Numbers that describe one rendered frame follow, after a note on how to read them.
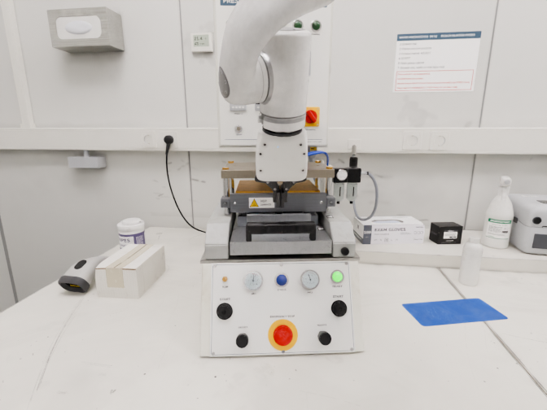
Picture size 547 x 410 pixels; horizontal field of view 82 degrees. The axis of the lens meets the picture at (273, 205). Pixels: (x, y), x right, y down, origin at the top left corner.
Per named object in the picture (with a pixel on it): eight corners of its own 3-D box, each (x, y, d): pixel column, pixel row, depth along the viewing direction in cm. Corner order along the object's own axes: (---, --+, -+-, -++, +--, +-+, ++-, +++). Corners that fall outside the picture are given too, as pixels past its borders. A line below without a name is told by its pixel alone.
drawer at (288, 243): (238, 220, 96) (238, 195, 95) (309, 219, 97) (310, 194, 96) (229, 259, 68) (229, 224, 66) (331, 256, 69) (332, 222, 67)
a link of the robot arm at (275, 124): (257, 118, 54) (257, 135, 55) (308, 118, 54) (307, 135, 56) (257, 104, 61) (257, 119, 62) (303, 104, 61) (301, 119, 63)
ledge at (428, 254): (331, 234, 140) (332, 224, 139) (541, 243, 128) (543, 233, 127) (335, 261, 111) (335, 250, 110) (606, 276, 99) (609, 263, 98)
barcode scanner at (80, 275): (103, 265, 108) (101, 243, 106) (125, 267, 107) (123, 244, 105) (56, 295, 88) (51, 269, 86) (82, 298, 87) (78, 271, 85)
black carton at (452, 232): (428, 238, 120) (431, 221, 119) (451, 238, 121) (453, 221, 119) (437, 244, 115) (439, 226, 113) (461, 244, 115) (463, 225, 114)
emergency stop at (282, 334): (273, 344, 65) (273, 324, 66) (292, 344, 65) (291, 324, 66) (273, 346, 64) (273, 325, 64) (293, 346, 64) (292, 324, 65)
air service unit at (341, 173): (319, 202, 102) (321, 156, 99) (364, 202, 103) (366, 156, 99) (322, 206, 97) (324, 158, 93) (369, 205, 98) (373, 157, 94)
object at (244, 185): (239, 193, 93) (238, 161, 91) (314, 193, 94) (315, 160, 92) (235, 207, 76) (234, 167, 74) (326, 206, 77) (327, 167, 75)
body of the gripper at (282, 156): (255, 129, 55) (255, 185, 61) (312, 129, 56) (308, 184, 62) (255, 115, 62) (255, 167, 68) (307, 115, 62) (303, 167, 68)
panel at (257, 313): (209, 356, 64) (211, 263, 68) (355, 351, 65) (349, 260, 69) (207, 359, 62) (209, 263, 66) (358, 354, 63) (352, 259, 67)
